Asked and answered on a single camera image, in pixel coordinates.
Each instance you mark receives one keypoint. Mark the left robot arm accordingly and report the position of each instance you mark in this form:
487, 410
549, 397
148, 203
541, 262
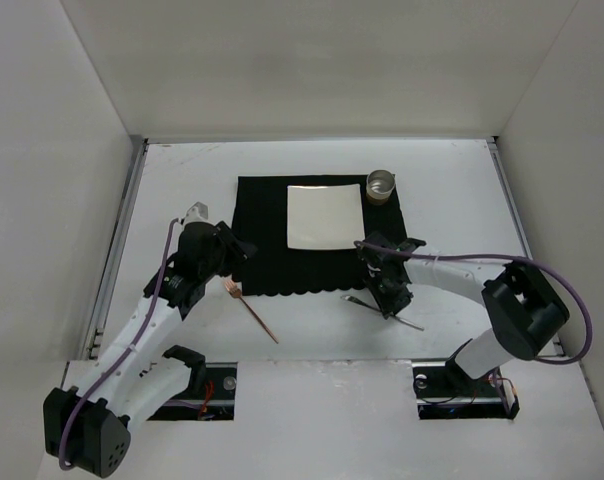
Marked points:
90, 425

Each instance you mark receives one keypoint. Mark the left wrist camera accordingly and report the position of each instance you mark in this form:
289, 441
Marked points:
198, 212

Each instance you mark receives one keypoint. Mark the copper fork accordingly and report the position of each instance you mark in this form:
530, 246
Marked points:
235, 292

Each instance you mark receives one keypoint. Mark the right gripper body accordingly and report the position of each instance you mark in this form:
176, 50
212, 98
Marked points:
392, 293

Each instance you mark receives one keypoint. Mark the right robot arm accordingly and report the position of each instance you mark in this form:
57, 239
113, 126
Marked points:
524, 310

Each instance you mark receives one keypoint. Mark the metal cup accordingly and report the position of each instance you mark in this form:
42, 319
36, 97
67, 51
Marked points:
380, 184

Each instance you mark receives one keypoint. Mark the square white plate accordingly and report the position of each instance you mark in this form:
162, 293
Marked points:
324, 218

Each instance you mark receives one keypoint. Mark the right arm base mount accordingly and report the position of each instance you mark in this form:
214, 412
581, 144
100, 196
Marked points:
441, 397

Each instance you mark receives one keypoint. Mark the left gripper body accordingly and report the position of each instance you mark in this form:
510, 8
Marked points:
231, 248

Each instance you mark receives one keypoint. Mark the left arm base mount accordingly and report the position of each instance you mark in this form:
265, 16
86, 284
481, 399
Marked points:
208, 400

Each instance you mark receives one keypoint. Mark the silver knife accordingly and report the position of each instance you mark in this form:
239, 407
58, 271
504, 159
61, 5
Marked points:
354, 300

